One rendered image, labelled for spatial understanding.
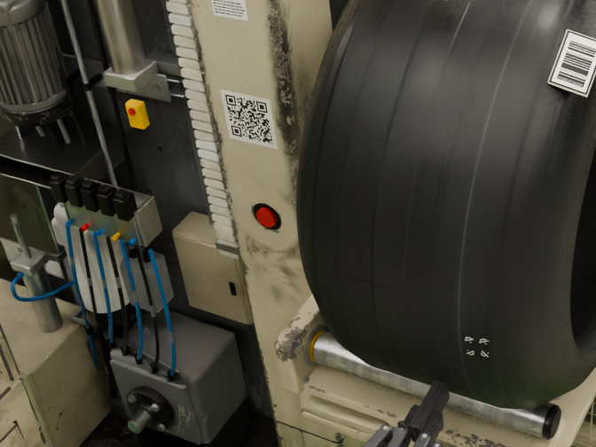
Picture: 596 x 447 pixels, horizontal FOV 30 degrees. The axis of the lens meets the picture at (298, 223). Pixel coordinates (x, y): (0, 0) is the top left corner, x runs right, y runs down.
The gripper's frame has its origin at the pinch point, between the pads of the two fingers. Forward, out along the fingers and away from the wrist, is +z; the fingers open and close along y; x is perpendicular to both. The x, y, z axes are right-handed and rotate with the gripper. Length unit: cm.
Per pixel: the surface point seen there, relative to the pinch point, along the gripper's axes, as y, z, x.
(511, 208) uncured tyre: -8.2, 7.8, -27.1
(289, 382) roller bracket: 26.4, 7.3, 16.5
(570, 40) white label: -9.3, 21.6, -37.2
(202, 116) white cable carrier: 43, 24, -14
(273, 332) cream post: 36.8, 18.1, 22.4
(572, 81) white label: -10.6, 18.2, -35.2
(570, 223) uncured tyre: -12.3, 12.3, -22.2
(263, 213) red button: 34.1, 20.5, -1.3
